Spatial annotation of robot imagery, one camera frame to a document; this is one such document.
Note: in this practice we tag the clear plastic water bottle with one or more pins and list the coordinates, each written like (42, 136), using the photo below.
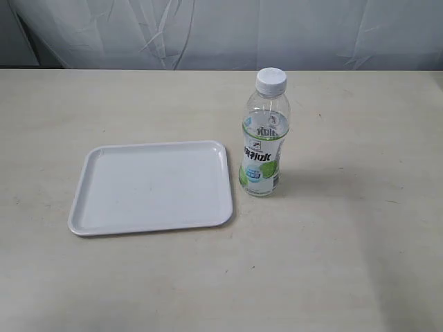
(265, 124)

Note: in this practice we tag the white rectangular plastic tray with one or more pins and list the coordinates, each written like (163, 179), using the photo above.
(151, 188)

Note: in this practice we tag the white wrinkled backdrop curtain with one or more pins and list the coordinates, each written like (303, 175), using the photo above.
(222, 35)

